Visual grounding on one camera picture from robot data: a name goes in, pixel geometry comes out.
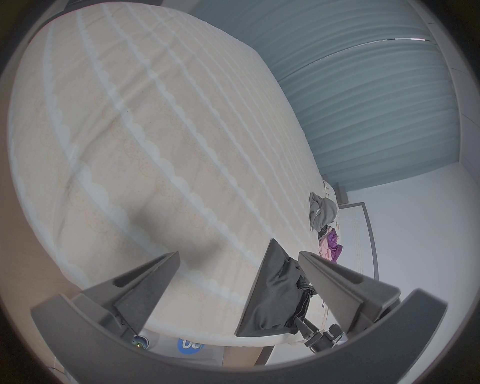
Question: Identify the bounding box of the white printed pillow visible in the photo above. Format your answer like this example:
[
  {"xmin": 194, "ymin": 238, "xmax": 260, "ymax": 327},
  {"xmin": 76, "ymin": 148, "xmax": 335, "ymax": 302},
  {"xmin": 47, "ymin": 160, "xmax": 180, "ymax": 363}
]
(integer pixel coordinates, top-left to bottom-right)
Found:
[{"xmin": 323, "ymin": 179, "xmax": 339, "ymax": 205}]

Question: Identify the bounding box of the bed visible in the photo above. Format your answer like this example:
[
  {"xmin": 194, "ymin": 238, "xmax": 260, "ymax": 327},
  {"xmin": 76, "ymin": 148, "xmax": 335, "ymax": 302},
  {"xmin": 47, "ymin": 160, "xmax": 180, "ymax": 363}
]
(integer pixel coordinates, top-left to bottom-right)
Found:
[{"xmin": 7, "ymin": 0, "xmax": 379, "ymax": 346}]

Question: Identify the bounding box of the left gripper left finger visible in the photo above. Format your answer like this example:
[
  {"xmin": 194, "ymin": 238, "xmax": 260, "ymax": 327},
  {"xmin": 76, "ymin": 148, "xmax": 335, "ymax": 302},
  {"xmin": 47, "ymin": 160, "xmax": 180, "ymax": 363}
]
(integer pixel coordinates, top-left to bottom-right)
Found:
[{"xmin": 73, "ymin": 251, "xmax": 181, "ymax": 336}]

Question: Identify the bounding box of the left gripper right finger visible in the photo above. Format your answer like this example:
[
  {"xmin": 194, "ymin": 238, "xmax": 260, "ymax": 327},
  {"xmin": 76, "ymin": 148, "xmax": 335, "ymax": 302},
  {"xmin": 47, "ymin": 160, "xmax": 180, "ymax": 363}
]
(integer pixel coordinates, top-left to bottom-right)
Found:
[{"xmin": 298, "ymin": 251, "xmax": 401, "ymax": 334}]

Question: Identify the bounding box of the grey garment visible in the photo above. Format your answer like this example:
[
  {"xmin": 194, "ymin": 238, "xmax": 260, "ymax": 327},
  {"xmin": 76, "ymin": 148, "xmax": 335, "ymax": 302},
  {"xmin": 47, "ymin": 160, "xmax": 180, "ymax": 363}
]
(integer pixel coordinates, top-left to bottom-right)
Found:
[{"xmin": 308, "ymin": 192, "xmax": 340, "ymax": 231}]

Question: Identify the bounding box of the black long-sleeved top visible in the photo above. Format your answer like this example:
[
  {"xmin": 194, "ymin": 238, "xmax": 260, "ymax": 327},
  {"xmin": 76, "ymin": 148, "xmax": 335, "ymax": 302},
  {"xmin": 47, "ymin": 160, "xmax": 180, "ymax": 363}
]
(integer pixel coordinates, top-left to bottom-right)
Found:
[{"xmin": 234, "ymin": 238, "xmax": 317, "ymax": 338}]

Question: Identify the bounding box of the blue-green curtain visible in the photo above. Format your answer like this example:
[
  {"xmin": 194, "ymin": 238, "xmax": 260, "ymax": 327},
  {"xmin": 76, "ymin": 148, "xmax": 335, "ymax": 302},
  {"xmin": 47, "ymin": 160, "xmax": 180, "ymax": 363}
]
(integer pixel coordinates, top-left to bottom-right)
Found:
[
  {"xmin": 277, "ymin": 35, "xmax": 463, "ymax": 193},
  {"xmin": 189, "ymin": 0, "xmax": 432, "ymax": 81}
]

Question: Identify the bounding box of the purple garment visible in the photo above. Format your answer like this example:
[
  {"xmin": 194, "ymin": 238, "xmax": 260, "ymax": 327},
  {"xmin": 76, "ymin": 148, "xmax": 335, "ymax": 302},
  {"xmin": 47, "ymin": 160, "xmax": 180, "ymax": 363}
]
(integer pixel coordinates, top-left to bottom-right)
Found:
[{"xmin": 325, "ymin": 229, "xmax": 344, "ymax": 263}]

